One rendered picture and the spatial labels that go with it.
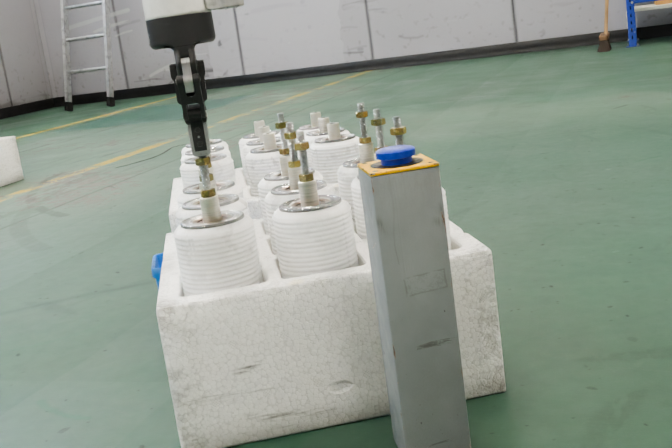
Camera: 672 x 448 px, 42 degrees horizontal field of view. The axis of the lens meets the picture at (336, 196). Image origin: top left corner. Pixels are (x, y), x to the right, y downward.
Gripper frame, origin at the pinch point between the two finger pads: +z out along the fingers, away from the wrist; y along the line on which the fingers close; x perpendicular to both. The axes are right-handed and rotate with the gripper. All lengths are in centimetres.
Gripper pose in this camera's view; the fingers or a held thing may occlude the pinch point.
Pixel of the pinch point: (199, 138)
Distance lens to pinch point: 104.1
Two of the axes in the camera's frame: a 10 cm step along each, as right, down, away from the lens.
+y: 1.4, 1.8, -9.7
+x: 9.8, -1.6, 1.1
